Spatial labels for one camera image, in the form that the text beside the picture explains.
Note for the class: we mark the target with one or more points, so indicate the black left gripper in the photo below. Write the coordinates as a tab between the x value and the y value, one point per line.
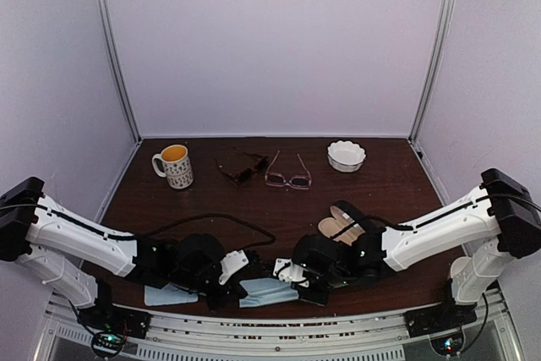
234	290

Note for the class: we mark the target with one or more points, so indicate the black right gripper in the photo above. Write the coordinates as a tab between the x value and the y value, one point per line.
320	298

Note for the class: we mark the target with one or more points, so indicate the light blue cloth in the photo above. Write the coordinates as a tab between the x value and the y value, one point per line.
168	295
266	291

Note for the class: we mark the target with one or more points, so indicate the brown plaid glasses case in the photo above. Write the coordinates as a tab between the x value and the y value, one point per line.
345	224

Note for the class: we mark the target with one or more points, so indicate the dark tortoiseshell sunglasses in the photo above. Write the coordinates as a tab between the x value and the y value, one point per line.
259	164

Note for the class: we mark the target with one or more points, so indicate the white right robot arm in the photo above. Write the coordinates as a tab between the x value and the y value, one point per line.
365	249

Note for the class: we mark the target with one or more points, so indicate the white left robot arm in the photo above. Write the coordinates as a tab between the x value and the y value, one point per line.
40	234

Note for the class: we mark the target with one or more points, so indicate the folded light blue cloth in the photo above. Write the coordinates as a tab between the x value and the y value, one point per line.
168	295

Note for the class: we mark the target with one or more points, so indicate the white fluted ceramic bowl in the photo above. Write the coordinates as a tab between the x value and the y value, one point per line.
345	156

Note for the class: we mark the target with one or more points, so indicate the white floral mug yellow inside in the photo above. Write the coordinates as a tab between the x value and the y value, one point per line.
173	164

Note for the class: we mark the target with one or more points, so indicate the white paper cup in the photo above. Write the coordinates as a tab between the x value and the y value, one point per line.
460	268

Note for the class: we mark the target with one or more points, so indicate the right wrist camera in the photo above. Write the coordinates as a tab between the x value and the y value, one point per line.
286	271

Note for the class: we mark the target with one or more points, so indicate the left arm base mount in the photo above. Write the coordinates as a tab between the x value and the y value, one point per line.
111	329

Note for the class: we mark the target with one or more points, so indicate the pink frame sunglasses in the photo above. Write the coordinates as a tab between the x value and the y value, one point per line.
298	181

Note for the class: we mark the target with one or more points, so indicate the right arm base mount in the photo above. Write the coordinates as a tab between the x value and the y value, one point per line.
443	325

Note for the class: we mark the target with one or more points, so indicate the front aluminium rail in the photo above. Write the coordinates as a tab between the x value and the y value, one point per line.
377	336

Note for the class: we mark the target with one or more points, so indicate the right aluminium frame post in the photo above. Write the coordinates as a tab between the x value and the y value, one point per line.
441	32

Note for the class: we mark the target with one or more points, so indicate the aluminium frame post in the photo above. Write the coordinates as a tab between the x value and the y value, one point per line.
441	32
116	70

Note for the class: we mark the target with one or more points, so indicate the left aluminium frame post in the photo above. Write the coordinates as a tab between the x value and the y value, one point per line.
116	70

